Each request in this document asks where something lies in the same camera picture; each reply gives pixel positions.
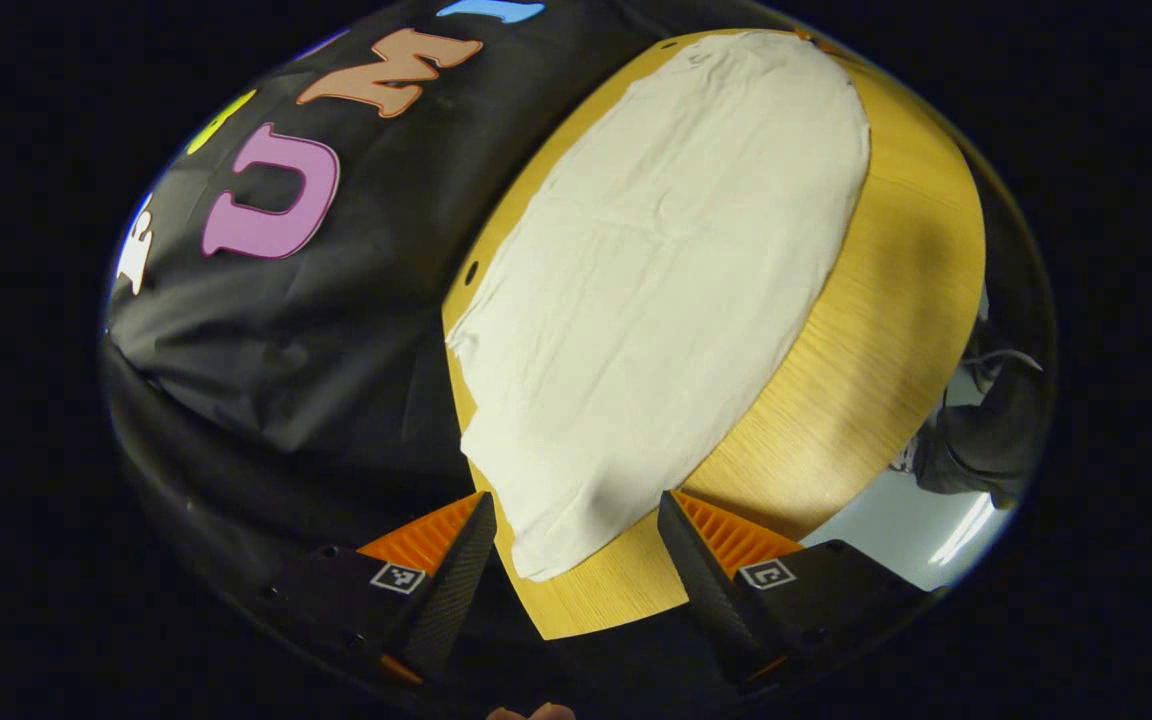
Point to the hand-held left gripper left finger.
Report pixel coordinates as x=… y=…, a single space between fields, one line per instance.
x=456 y=590

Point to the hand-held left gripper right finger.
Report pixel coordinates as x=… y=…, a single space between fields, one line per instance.
x=701 y=590

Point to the white jeans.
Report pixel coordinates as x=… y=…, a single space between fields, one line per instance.
x=656 y=280

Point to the black backdrop cloth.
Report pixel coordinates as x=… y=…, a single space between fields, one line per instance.
x=336 y=330

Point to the person's dark trouser leg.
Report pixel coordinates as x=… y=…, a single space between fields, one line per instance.
x=996 y=430

